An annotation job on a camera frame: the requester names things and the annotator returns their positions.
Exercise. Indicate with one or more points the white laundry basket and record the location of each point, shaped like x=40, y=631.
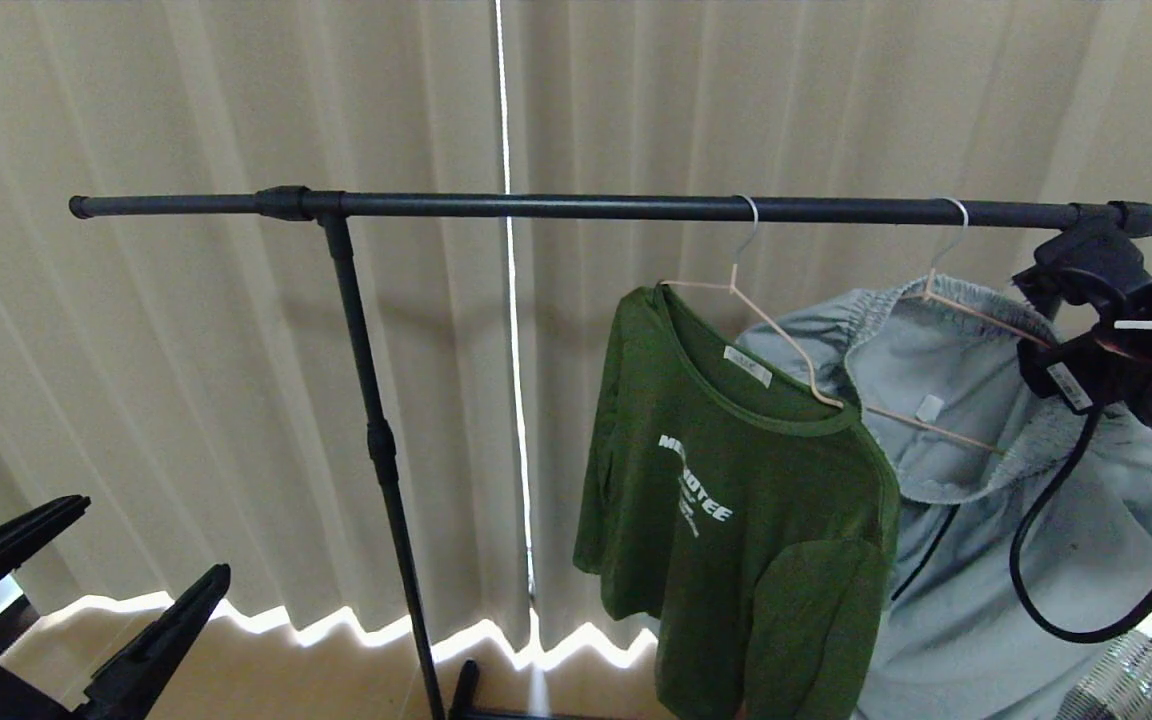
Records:
x=1126, y=685

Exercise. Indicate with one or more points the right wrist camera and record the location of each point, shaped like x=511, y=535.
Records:
x=1051, y=375

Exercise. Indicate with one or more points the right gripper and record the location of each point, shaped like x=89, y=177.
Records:
x=1091, y=268

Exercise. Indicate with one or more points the pink clothes hanger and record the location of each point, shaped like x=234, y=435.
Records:
x=734, y=278
x=936, y=430

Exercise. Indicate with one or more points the beige curtain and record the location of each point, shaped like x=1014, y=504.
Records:
x=186, y=380

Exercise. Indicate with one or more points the black clothes rack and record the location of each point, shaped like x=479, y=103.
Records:
x=536, y=207

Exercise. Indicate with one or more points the green long-sleeved shirt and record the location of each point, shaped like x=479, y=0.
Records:
x=736, y=600

